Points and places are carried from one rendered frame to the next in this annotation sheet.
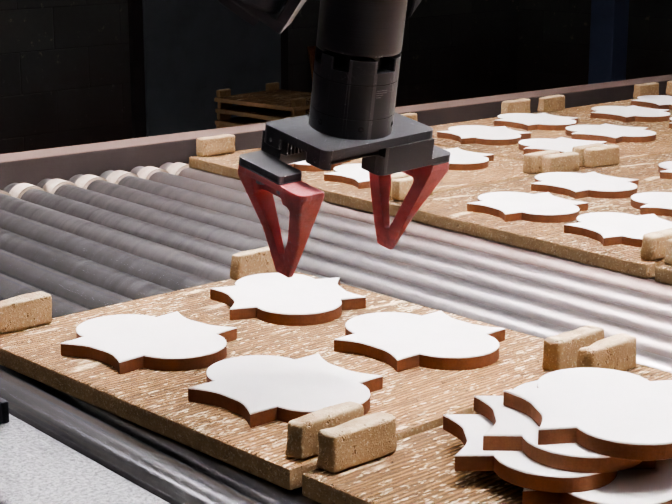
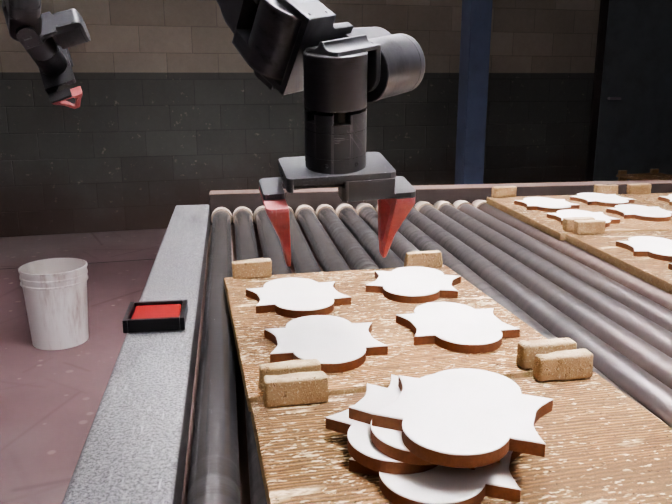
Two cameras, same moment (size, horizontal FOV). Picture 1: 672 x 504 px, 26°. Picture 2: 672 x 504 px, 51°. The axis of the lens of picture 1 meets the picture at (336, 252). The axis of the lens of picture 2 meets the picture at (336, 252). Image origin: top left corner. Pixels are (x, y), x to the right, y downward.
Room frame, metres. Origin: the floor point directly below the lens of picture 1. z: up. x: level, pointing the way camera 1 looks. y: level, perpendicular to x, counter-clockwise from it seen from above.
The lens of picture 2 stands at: (0.42, -0.35, 1.23)
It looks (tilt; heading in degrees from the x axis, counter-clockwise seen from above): 14 degrees down; 31
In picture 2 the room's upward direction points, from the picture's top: straight up
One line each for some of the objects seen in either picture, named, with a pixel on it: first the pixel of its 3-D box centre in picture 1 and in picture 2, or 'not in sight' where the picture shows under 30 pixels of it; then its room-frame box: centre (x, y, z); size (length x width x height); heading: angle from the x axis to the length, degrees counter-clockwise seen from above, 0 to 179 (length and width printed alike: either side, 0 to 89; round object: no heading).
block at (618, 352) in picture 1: (607, 356); (563, 365); (1.08, -0.21, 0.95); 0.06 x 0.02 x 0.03; 133
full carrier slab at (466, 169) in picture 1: (373, 158); (593, 208); (2.02, -0.05, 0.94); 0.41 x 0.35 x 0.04; 39
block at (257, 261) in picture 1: (257, 262); (423, 259); (1.39, 0.08, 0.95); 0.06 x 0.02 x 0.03; 133
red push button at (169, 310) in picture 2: not in sight; (156, 316); (1.03, 0.30, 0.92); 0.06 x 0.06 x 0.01; 40
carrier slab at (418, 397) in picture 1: (285, 355); (372, 319); (1.15, 0.04, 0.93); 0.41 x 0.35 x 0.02; 43
